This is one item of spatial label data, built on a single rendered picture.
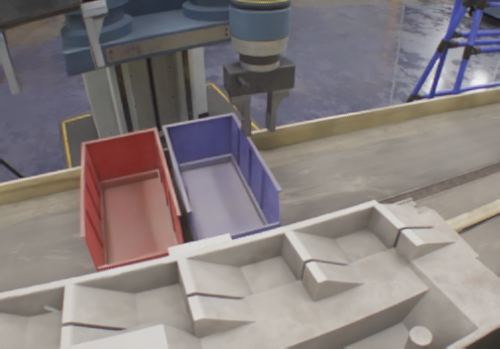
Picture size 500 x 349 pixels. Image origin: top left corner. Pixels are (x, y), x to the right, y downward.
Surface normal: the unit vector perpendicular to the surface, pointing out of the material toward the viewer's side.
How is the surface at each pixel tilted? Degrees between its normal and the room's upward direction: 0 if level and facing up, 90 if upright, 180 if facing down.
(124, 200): 0
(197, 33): 90
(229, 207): 0
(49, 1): 66
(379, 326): 80
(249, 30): 90
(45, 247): 0
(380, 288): 10
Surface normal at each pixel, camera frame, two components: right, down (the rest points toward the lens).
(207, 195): 0.00, -0.79
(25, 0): 0.42, 0.17
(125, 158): 0.33, 0.55
